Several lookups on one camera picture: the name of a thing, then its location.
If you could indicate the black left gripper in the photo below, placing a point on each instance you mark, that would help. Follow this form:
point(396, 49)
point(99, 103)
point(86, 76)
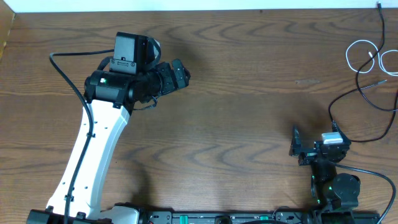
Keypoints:
point(168, 79)

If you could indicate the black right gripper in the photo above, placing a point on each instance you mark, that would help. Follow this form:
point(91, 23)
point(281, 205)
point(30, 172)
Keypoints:
point(310, 154)

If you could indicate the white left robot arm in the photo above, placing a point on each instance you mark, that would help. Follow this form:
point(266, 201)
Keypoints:
point(132, 72)

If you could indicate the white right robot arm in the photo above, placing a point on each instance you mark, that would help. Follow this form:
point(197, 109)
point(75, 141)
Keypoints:
point(336, 193)

